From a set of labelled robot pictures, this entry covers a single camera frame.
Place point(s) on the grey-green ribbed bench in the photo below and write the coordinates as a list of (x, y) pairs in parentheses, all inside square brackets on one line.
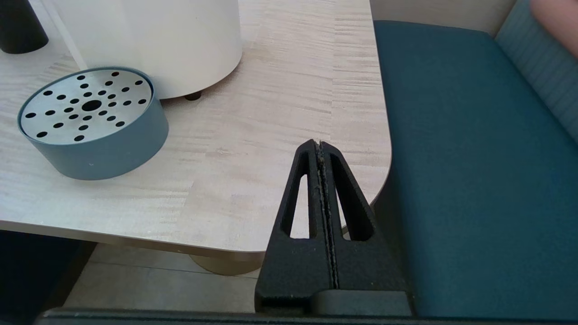
[(542, 63)]

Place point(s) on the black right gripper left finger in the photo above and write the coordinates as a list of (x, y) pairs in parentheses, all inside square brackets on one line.
[(289, 271)]

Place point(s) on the black plastic cup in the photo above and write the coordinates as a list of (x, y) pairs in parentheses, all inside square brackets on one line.
[(20, 27)]

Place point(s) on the pink bolster cushion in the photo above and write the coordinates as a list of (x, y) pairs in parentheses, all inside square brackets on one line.
[(560, 22)]

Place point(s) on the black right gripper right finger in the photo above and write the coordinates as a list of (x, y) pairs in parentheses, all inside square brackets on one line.
[(370, 266)]

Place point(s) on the round grey perforated drip tray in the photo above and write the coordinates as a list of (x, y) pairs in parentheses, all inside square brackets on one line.
[(104, 153)]

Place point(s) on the dark blue seat cushion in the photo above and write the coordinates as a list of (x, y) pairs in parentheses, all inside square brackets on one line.
[(474, 180)]

